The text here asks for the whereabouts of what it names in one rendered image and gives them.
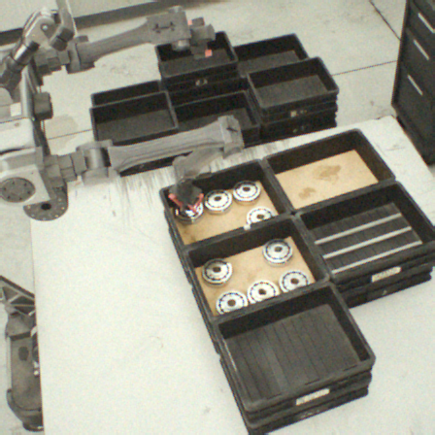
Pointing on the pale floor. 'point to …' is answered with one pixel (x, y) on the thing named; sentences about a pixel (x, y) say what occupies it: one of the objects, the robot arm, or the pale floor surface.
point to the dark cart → (417, 76)
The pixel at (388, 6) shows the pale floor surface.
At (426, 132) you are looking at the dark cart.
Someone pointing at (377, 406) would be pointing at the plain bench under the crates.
